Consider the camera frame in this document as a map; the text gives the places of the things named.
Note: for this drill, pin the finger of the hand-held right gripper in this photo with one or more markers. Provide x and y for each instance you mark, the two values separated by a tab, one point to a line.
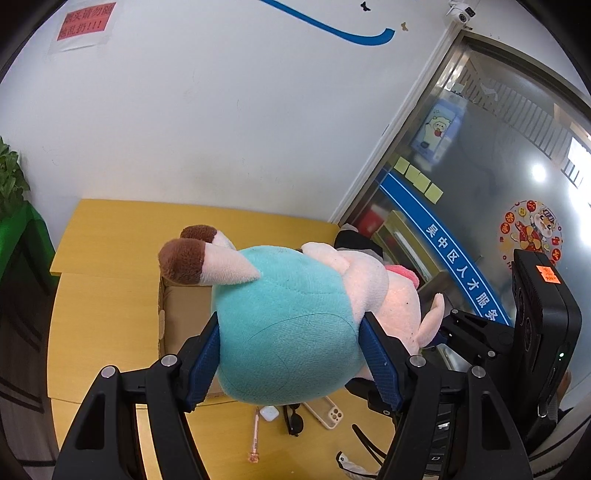
367	392
471	332

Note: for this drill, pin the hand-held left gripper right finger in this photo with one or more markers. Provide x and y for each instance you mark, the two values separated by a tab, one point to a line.
381	364

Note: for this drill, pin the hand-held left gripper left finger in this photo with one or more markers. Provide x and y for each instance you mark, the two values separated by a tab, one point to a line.
203	364

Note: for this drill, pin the beige clear phone case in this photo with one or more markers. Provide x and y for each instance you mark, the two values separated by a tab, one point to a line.
334	415

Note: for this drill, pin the cardboard box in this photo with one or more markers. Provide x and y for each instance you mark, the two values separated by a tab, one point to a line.
189	318

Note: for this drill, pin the black sunglasses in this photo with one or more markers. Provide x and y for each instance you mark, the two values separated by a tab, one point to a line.
295	422

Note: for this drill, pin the white earbuds case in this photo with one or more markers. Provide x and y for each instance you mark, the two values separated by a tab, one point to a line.
268	413

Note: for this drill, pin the teal and pink plush pig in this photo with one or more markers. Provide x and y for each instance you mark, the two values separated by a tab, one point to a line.
286	314

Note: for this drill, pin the small grey bag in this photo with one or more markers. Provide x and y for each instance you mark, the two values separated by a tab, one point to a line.
353	470

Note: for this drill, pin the pink pen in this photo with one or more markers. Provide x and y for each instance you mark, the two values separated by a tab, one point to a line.
254	438

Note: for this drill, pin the red tiger window sticker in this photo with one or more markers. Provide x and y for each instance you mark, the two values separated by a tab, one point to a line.
531	230

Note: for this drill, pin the white cloth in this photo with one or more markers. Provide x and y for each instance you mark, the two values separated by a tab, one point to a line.
568	438

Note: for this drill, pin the yellow shelf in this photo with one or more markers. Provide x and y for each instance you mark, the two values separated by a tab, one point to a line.
406	240

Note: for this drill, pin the beige and black bag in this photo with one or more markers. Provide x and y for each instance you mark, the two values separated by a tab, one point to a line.
355	242

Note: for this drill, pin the blue banner strip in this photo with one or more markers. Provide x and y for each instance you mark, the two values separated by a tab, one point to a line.
415	207

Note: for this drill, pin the red box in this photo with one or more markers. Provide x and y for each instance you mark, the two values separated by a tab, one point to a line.
371	221

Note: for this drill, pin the yellow sticky note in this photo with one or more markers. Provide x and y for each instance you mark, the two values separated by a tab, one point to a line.
433	192
416	178
402	165

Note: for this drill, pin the glass door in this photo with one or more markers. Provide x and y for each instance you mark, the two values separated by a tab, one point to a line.
508	138

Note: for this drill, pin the cartoon poster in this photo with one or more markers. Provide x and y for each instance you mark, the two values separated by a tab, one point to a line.
436	131

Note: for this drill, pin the green cloth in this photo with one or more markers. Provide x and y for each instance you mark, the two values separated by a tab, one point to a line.
23	235

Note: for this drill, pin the green plant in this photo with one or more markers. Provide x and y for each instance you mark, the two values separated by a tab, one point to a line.
11	180

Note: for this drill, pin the blue wall stripe decal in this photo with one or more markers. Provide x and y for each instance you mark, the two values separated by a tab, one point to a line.
351	37

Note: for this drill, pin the white security camera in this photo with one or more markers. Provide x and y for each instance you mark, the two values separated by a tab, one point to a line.
461	13

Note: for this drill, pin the red and white wall notice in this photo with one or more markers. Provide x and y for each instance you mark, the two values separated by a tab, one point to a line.
83	23

